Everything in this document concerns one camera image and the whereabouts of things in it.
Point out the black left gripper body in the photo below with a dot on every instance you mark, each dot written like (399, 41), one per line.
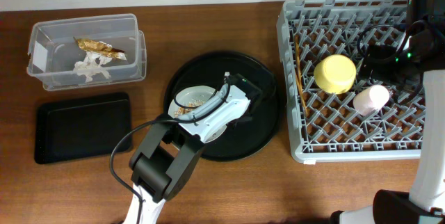
(248, 117)

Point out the pink cup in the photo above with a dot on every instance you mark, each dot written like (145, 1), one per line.
(371, 99)

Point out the clear plastic waste bin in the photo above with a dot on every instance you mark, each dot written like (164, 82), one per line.
(57, 36)

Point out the grey dishwasher rack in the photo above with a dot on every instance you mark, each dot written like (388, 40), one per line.
(325, 127)

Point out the white tissue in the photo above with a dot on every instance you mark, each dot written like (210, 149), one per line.
(92, 65)

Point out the yellow bowl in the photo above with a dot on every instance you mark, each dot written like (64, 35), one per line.
(335, 74)

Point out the gold coffee sachet wrapper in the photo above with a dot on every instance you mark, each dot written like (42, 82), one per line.
(100, 48)

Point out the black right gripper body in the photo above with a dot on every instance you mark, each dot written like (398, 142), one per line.
(379, 62)

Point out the grey plate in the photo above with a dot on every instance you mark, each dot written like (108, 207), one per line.
(202, 124)

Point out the black rectangular tray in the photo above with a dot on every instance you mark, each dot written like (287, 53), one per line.
(80, 128)

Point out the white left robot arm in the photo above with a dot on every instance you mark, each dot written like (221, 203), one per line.
(170, 150)

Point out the nut shells and rice scraps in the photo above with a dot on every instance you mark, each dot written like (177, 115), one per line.
(183, 104)

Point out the round black serving tray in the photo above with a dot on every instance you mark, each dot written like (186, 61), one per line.
(240, 139)

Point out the white label on bin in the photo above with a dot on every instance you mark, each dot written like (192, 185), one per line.
(40, 54)

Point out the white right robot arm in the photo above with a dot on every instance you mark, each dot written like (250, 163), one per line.
(424, 202)

